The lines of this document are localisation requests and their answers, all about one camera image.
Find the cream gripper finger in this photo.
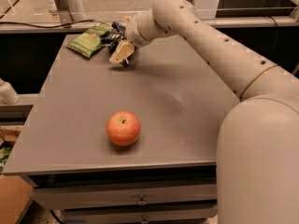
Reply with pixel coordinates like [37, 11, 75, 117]
[109, 40, 135, 64]

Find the blue chip bag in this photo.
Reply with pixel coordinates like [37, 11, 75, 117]
[102, 21, 134, 67]

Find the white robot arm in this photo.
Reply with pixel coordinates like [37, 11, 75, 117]
[110, 0, 299, 224]

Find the green jalapeno chip bag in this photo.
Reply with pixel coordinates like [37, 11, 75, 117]
[67, 23, 114, 58]

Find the white pipe top left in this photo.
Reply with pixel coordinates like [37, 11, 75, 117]
[48, 0, 87, 22]

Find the white pipe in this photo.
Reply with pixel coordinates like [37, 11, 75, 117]
[48, 0, 87, 22]
[0, 78, 20, 105]

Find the red apple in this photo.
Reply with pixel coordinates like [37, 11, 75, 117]
[106, 111, 141, 147]

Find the grey drawer cabinet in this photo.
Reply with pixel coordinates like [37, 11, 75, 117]
[4, 36, 238, 224]

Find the green printed box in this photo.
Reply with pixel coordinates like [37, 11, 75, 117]
[0, 143, 12, 174]

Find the upper drawer knob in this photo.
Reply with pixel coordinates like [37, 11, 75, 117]
[136, 197, 147, 206]

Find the drawer knob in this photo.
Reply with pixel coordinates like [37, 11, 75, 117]
[140, 217, 149, 224]
[136, 197, 147, 206]

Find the lower drawer knob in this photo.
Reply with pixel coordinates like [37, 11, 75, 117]
[140, 217, 149, 224]

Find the cardboard box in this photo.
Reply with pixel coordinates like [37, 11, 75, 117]
[0, 128, 32, 224]

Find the black cable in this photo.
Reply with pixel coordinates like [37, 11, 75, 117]
[0, 19, 96, 29]

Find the left metal bracket post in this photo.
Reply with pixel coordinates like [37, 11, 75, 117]
[54, 0, 72, 26]

